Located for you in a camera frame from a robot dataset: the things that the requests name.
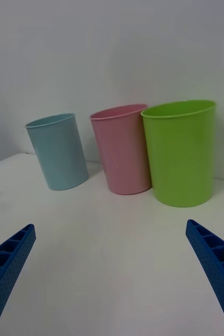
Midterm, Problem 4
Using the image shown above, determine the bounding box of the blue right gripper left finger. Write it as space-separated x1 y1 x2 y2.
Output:
0 223 37 336

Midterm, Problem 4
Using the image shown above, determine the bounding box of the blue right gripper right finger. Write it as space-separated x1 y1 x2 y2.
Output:
185 219 224 336

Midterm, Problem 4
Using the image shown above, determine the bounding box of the green plastic bin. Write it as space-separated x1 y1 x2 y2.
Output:
140 99 217 208

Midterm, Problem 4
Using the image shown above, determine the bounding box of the pale blue plastic bin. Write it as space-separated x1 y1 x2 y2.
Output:
25 113 89 191

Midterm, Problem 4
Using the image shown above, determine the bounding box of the pink plastic bin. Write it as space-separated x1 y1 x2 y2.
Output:
89 103 153 195

